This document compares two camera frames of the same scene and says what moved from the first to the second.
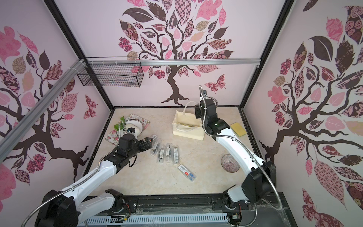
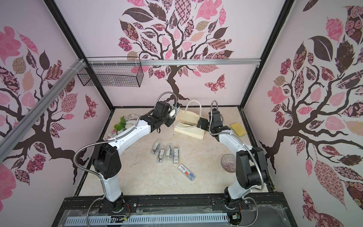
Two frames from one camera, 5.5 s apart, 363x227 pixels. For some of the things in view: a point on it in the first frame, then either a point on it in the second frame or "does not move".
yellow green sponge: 239,131 does not move
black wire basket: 115,71 does not move
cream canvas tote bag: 186,125 does not move
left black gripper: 145,147 → 169,123
